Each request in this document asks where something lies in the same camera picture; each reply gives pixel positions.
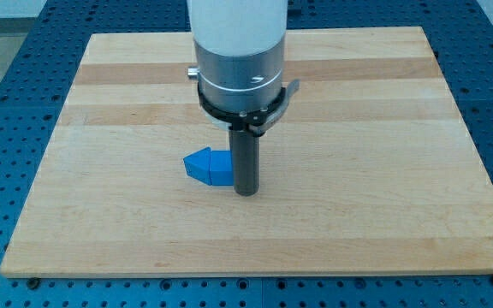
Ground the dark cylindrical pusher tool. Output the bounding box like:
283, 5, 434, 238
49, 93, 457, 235
229, 131, 259, 196

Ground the black clamp ring with lever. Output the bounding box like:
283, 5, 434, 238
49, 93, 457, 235
196, 79, 301, 137

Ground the wooden board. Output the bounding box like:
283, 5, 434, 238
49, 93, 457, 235
0, 27, 493, 278

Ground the blue pentagon block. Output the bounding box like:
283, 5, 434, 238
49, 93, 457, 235
183, 147, 234, 187

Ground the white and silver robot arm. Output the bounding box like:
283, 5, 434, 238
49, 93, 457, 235
187, 0, 288, 113

